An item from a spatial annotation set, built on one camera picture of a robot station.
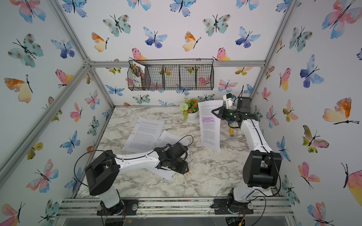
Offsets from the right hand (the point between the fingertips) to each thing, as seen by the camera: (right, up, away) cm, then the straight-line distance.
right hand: (214, 110), depth 82 cm
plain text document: (-47, -17, +21) cm, 54 cm away
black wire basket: (-27, +26, +16) cm, 41 cm away
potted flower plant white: (-13, +2, +19) cm, 24 cm away
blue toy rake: (+17, -13, +22) cm, 31 cm away
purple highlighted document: (-2, -8, +3) cm, 9 cm away
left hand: (-15, -35, 0) cm, 38 cm away
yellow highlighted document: (-31, -19, +19) cm, 41 cm away
